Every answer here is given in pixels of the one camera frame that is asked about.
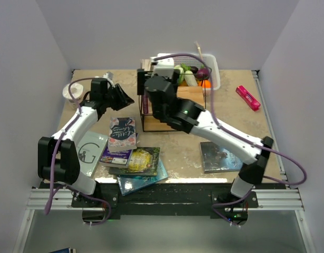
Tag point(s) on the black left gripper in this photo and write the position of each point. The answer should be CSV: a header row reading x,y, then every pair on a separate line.
x,y
124,99

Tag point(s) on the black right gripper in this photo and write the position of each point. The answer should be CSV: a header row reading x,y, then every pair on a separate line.
x,y
143,75

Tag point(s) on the Little Women book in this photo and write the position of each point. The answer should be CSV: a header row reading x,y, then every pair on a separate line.
x,y
122,135

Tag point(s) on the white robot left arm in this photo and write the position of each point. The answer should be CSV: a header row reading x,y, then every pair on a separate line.
x,y
58,159

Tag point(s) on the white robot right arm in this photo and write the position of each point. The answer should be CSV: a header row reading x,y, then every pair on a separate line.
x,y
252,151

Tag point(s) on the purple paperback under stack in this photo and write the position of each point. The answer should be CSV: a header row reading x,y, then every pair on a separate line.
x,y
116,159

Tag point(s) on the yellow pepper toy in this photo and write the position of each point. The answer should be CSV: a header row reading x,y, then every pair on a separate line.
x,y
183,83

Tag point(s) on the green lettuce toy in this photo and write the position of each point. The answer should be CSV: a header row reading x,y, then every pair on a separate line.
x,y
181,74

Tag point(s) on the white radish toy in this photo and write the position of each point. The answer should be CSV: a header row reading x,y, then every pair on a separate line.
x,y
190,79

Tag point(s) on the toilet paper roll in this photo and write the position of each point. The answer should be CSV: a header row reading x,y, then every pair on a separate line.
x,y
75,96

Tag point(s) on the dark eggplant toy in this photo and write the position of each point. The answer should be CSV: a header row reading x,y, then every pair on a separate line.
x,y
194,69

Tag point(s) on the purple onion toy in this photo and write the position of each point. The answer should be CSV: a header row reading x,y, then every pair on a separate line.
x,y
203,73

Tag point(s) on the large orange fruit toy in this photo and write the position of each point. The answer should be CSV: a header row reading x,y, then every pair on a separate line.
x,y
205,84

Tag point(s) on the pale Gatsby book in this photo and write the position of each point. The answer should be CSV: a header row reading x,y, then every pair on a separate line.
x,y
89,150

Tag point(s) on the white plastic basket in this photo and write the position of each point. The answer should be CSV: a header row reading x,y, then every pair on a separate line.
x,y
186,60

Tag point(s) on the green yellow fantasy book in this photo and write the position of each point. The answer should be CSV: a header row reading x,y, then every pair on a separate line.
x,y
143,162

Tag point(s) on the blue book at bottom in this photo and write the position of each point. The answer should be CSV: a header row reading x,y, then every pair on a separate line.
x,y
130,184

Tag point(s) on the dark Wuthering Heights book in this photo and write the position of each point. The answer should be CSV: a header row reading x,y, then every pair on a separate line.
x,y
217,159

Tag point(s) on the pink rectangular box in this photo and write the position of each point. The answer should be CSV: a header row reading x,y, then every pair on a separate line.
x,y
250,100

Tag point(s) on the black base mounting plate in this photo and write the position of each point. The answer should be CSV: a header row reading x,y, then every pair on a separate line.
x,y
210,200

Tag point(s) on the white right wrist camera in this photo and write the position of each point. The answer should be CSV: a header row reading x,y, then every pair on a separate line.
x,y
164,67

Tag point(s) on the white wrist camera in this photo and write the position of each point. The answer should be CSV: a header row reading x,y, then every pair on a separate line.
x,y
109,77
164,67

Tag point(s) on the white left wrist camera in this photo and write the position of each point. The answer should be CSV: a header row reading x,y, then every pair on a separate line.
x,y
109,77

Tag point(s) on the wooden shelf with wire frame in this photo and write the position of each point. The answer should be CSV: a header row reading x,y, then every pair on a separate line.
x,y
178,113

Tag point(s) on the aluminium frame rail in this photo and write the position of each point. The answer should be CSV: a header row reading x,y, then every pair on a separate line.
x,y
171,217

